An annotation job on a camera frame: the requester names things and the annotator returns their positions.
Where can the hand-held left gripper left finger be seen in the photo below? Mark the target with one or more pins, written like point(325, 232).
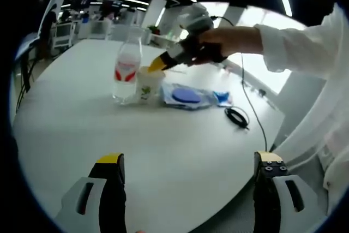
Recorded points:
point(111, 189)

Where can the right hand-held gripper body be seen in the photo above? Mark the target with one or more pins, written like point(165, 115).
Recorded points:
point(195, 23)

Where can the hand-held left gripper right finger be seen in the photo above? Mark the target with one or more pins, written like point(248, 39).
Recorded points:
point(265, 189)

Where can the white paper cup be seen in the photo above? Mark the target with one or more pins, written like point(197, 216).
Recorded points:
point(148, 88)

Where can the clear plastic water bottle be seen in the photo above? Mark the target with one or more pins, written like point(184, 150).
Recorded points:
point(126, 74)

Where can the clear pouch with blue pad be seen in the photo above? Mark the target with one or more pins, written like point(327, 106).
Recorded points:
point(185, 96)

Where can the blue tissue pack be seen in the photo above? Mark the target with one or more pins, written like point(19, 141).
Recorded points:
point(223, 98)

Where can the person's right hand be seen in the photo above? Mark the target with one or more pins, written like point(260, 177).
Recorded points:
point(234, 39)

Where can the potted plant with red flowers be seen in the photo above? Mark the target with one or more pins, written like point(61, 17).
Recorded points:
point(154, 29)

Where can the white partition cabinet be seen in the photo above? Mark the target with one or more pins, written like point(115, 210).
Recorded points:
point(128, 33)

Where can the white round table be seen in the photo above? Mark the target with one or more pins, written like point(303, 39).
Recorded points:
point(136, 140)

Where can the person's white clothing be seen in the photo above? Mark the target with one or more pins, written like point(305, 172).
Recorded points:
point(313, 140)

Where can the small dark objects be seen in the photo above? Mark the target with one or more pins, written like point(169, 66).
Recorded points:
point(261, 92)

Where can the white office chair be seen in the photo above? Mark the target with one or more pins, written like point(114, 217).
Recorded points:
point(65, 33)

